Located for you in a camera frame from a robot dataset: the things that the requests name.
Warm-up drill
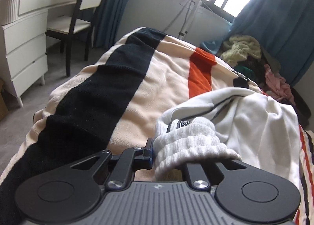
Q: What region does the white sweatshirt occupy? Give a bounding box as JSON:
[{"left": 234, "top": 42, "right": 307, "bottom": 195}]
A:
[{"left": 153, "top": 88, "right": 300, "bottom": 185}]

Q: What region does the dark clothes pile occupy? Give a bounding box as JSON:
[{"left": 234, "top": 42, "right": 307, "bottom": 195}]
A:
[{"left": 235, "top": 54, "right": 311, "bottom": 128}]

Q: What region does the striped cream bed blanket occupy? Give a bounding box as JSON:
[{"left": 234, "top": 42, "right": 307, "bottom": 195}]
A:
[{"left": 1, "top": 27, "right": 313, "bottom": 224}]

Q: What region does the pink garment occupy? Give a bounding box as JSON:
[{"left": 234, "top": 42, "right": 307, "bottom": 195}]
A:
[{"left": 264, "top": 64, "right": 295, "bottom": 105}]

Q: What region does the yellow knitted garment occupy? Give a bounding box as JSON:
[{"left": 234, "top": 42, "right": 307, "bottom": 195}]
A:
[{"left": 220, "top": 34, "right": 261, "bottom": 67}]

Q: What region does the white dressing table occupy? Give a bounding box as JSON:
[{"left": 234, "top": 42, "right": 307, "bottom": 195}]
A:
[{"left": 1, "top": 0, "right": 77, "bottom": 107}]

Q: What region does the teal curtain left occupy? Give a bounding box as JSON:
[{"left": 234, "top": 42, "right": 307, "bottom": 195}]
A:
[{"left": 93, "top": 0, "right": 144, "bottom": 48}]

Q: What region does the teal curtain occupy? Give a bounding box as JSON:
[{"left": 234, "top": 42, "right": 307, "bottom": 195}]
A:
[
  {"left": 93, "top": 0, "right": 144, "bottom": 48},
  {"left": 199, "top": 0, "right": 314, "bottom": 86}
]

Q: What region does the teal curtain right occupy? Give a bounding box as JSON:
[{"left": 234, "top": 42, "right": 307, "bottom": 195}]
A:
[{"left": 199, "top": 0, "right": 314, "bottom": 86}]

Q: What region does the white floor stand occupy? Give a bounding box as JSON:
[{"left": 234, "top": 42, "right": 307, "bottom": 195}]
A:
[{"left": 162, "top": 0, "right": 213, "bottom": 40}]

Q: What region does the black and white chair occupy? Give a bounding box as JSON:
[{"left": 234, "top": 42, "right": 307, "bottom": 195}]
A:
[{"left": 45, "top": 0, "right": 102, "bottom": 77}]

